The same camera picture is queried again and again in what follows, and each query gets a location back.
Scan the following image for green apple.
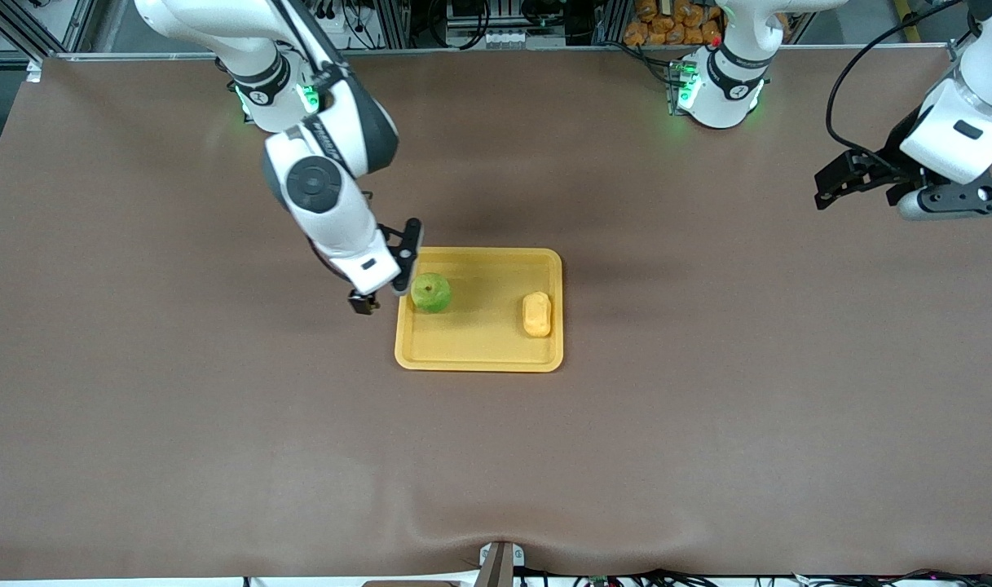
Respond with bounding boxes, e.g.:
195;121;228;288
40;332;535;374
410;272;453;315

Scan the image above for yellow potato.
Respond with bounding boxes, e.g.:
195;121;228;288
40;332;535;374
522;291;553;339

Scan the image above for yellow plastic tray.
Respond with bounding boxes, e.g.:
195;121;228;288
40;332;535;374
395;247;564;373

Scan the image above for orange bagged items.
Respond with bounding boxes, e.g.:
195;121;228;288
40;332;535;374
622;0;726;46

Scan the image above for white power strip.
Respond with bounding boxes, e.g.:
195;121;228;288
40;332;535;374
445;29;531;49

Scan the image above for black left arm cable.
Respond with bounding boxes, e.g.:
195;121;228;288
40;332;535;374
825;0;973;174

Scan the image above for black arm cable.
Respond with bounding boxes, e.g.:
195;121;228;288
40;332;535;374
825;0;973;174
267;0;358;86

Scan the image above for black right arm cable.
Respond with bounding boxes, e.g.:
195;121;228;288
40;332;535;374
267;0;358;86

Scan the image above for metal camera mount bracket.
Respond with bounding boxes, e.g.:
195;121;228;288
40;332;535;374
477;541;526;587

